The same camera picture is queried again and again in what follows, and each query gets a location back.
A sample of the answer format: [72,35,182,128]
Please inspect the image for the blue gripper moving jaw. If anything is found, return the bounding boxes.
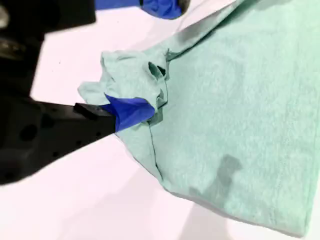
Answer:
[95,0,191,21]

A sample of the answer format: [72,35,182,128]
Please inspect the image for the pale green T-shirt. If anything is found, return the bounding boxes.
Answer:
[77,0,320,238]

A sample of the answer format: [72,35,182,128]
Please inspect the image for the blue gripper fixed jaw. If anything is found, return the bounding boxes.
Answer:
[24,92,156,174]

